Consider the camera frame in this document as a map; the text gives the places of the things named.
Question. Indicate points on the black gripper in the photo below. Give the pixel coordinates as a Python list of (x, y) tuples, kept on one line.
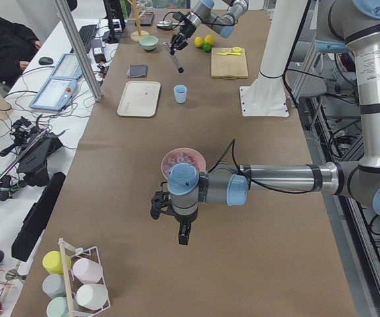
[(184, 220), (186, 30)]

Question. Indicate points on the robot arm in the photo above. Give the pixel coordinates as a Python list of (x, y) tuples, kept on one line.
[(342, 26), (203, 13)]

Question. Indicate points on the steel ice scoop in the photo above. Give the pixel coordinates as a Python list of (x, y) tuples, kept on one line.
[(166, 25)]

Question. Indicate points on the light blue plastic cup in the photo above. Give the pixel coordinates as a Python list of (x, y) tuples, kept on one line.
[(180, 93)]

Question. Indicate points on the clear ice cubes pile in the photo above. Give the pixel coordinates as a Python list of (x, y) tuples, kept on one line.
[(177, 158)]

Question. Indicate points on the pink cup in rack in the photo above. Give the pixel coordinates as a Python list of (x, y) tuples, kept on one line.
[(87, 271)]

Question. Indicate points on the white cup in rack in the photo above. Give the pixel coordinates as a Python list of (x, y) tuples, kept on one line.
[(92, 296)]

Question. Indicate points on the yellow cup in rack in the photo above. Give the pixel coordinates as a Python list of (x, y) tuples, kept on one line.
[(52, 262)]

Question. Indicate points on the grey cup in rack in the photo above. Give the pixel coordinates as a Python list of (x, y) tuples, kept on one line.
[(54, 286)]

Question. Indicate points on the mint cup in rack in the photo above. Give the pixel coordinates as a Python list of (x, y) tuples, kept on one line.
[(57, 307)]

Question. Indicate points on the lower yellow lemon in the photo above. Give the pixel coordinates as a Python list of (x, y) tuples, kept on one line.
[(198, 41)]

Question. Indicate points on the yellow lemon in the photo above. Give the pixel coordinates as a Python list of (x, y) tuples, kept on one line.
[(210, 39), (198, 41)]

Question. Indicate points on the green lime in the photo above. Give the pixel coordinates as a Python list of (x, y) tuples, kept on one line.
[(206, 47)]

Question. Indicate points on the upper yellow lemon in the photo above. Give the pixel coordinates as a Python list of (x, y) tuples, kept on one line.
[(210, 39)]

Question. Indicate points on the mint green bowl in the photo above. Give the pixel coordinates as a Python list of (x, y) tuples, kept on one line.
[(149, 43)]

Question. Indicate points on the dark tray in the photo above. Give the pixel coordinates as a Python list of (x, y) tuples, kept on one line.
[(147, 19)]

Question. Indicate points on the bamboo cutting board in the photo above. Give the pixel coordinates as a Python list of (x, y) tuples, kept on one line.
[(228, 66)]

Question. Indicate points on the grey folded cloth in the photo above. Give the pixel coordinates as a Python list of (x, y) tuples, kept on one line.
[(137, 71)]

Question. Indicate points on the cream rabbit tray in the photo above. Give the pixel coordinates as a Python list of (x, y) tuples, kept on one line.
[(139, 99)]

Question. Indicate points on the pink bowl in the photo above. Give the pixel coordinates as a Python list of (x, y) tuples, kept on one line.
[(201, 160)]

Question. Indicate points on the black keyboard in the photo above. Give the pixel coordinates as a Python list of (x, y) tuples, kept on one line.
[(87, 33)]

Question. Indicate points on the far teach pendant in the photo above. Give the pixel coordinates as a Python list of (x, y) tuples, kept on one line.
[(67, 67)]

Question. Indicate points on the teach pendant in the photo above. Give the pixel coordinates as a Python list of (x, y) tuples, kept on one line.
[(54, 95), (67, 67)]

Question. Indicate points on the near teach pendant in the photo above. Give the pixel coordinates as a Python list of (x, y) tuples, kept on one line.
[(54, 95)]

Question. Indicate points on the black computer mouse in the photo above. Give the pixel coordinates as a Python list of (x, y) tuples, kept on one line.
[(45, 61)]

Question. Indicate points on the black bar speaker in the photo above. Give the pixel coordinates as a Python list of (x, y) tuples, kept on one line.
[(37, 219)]

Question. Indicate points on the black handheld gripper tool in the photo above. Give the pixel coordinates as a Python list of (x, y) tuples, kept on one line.
[(34, 145)]

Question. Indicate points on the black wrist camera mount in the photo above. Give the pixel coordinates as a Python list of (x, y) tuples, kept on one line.
[(161, 204)]

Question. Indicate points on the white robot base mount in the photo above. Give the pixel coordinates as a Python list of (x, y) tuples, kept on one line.
[(266, 95)]

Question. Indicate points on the aluminium frame post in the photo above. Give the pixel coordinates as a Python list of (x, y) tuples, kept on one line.
[(75, 40)]

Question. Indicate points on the white wire cup rack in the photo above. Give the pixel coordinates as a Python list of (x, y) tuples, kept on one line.
[(69, 255)]

